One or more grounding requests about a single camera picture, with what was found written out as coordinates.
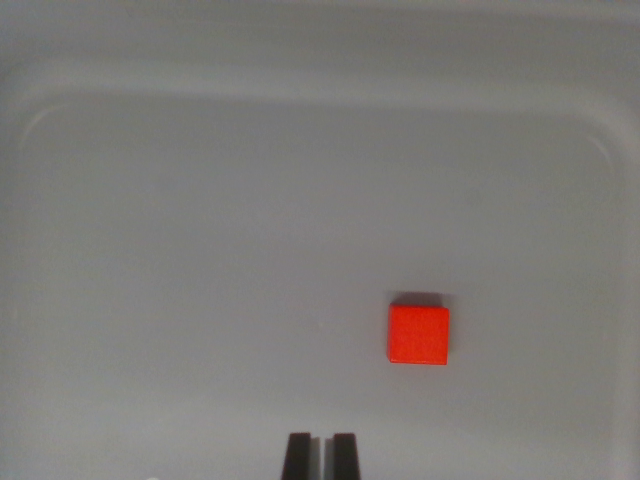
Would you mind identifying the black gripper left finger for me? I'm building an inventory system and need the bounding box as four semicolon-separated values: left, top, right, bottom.
281;431;322;480

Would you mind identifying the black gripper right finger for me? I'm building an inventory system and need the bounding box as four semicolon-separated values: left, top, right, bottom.
324;432;363;480

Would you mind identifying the red cube block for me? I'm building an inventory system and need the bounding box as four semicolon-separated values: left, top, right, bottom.
387;302;451;365

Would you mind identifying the white plastic bin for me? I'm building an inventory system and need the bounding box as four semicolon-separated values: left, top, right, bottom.
0;0;640;480

